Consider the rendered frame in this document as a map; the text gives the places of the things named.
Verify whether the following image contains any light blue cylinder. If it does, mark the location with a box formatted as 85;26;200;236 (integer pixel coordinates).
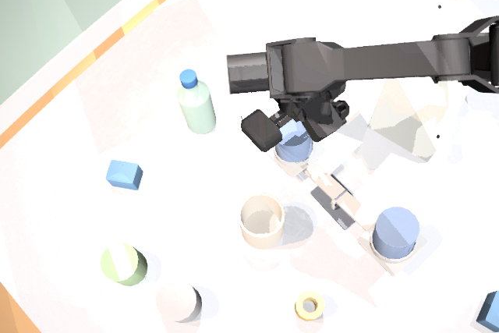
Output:
373;206;420;260

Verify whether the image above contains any white bottle with blue cap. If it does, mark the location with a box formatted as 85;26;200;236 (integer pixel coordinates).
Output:
177;69;216;134

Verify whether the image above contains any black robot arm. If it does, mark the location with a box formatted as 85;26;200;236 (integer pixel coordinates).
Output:
226;15;499;142

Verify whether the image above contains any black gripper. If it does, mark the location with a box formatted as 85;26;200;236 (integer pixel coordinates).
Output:
241;83;346;152

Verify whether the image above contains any pale yellow tape roll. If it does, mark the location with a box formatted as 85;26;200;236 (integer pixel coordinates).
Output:
295;291;324;321

